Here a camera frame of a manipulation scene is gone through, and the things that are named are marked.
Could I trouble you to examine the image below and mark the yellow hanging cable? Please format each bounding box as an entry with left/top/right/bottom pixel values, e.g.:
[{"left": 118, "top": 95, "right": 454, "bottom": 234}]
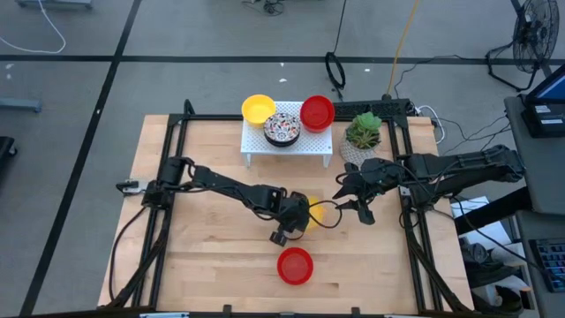
[{"left": 386, "top": 0, "right": 421, "bottom": 99}]

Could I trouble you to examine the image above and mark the black coiled cable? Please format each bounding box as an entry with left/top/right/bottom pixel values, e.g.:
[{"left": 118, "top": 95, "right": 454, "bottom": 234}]
[{"left": 324, "top": 51, "right": 348, "bottom": 102}]

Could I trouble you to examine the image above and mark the grey metal floor base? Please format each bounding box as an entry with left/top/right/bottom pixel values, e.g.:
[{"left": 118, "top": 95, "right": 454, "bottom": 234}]
[{"left": 0, "top": 97, "right": 43, "bottom": 113}]

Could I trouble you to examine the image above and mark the white floor cable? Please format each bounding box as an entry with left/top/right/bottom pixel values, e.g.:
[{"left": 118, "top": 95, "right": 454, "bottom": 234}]
[{"left": 0, "top": 0, "right": 67, "bottom": 55}]

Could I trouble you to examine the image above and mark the green succulent plant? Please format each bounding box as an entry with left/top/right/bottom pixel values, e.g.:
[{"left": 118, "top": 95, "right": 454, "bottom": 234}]
[{"left": 344, "top": 111, "right": 383, "bottom": 150}]

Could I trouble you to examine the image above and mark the black metal table frame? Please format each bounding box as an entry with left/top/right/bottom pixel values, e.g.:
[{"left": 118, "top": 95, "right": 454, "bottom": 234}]
[{"left": 104, "top": 98, "right": 476, "bottom": 315}]

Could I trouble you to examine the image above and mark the black computer monitor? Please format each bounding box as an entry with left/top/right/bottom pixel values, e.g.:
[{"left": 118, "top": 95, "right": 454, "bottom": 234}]
[{"left": 520, "top": 64, "right": 565, "bottom": 139}]

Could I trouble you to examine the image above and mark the yellow plastic mini bowl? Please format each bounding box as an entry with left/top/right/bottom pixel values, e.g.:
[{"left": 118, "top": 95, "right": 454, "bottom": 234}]
[
  {"left": 241, "top": 94, "right": 277, "bottom": 129},
  {"left": 305, "top": 195, "right": 328, "bottom": 231}
]

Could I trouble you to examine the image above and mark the black keyboard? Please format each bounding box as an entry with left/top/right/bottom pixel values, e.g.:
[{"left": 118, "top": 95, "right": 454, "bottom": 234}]
[{"left": 528, "top": 237, "right": 565, "bottom": 293}]

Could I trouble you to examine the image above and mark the silver metal bracket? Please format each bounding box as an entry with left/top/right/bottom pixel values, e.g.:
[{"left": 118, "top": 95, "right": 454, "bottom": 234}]
[{"left": 117, "top": 178, "right": 149, "bottom": 195}]

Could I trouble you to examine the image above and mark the white perforated metal rack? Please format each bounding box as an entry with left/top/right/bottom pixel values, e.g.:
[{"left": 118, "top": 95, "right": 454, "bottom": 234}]
[{"left": 239, "top": 101, "right": 335, "bottom": 170}]

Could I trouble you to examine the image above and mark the black cable bundle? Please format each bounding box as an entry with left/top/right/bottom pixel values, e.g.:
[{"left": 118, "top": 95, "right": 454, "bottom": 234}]
[{"left": 241, "top": 0, "right": 287, "bottom": 18}]

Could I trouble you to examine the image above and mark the black power strip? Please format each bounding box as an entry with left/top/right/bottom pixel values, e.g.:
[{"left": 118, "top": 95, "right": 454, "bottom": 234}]
[{"left": 331, "top": 98, "right": 412, "bottom": 119}]

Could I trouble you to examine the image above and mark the black desk crossbar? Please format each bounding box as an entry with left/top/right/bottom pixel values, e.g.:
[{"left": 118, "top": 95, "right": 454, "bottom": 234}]
[{"left": 454, "top": 185, "right": 533, "bottom": 236}]

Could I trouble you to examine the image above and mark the grey triangle patterned plant pot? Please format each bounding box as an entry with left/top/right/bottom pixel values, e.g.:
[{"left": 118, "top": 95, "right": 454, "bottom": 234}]
[{"left": 338, "top": 136, "right": 376, "bottom": 169}]

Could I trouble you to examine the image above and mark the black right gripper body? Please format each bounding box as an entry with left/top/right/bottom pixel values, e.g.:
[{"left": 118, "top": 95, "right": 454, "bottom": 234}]
[{"left": 350, "top": 157, "right": 405, "bottom": 199}]

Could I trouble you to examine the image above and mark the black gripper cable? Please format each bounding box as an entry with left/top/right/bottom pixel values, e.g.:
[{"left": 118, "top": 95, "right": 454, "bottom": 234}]
[{"left": 308, "top": 199, "right": 344, "bottom": 231}]

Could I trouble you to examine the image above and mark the black hanging cable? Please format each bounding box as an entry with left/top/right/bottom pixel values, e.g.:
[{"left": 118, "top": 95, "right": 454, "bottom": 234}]
[{"left": 331, "top": 0, "right": 348, "bottom": 57}]

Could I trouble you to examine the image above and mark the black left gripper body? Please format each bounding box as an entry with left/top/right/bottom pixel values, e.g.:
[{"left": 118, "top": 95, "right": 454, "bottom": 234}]
[{"left": 277, "top": 191, "right": 313, "bottom": 235}]

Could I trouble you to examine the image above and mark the white paper sheet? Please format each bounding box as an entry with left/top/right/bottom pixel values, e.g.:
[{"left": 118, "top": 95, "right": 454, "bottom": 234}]
[{"left": 449, "top": 196, "right": 513, "bottom": 266}]

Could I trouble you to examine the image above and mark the grey desk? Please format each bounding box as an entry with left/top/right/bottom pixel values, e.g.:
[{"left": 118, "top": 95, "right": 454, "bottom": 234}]
[{"left": 504, "top": 95, "right": 565, "bottom": 318}]

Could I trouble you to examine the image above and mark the black standing fan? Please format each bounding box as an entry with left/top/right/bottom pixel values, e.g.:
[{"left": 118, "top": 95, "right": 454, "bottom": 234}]
[{"left": 485, "top": 0, "right": 561, "bottom": 93}]

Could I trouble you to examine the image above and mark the black floral patterned bowl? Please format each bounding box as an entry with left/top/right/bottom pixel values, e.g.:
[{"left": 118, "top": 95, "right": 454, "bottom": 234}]
[
  {"left": 264, "top": 132, "right": 302, "bottom": 148},
  {"left": 263, "top": 111, "right": 303, "bottom": 143}
]

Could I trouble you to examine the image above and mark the red plastic mini bowl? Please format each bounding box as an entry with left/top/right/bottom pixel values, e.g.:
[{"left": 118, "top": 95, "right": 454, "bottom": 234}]
[
  {"left": 276, "top": 246, "right": 315, "bottom": 286},
  {"left": 299, "top": 95, "right": 336, "bottom": 134}
]

